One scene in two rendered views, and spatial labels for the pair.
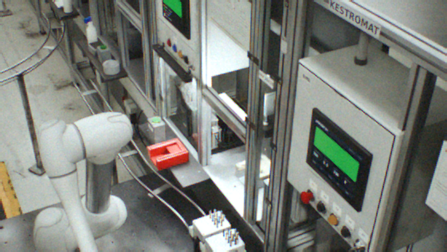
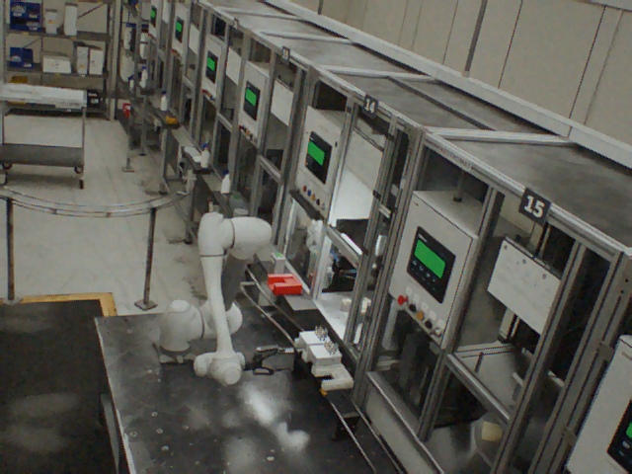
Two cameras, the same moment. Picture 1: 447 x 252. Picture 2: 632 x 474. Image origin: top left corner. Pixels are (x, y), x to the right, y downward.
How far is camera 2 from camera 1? 104 cm
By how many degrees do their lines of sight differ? 12
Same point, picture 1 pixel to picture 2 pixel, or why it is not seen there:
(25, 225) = (147, 322)
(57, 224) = (186, 312)
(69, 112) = (179, 264)
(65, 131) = (222, 221)
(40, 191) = not seen: hidden behind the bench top
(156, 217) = (263, 338)
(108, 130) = (254, 229)
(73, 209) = (214, 285)
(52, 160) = (207, 241)
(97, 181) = (231, 276)
